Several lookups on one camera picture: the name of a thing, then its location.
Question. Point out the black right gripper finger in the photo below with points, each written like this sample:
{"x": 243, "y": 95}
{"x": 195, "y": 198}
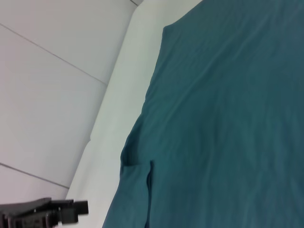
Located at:
{"x": 80, "y": 207}
{"x": 69, "y": 216}

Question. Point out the teal blue t-shirt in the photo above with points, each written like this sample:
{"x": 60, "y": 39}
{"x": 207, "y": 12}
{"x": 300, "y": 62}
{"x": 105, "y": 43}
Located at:
{"x": 225, "y": 118}

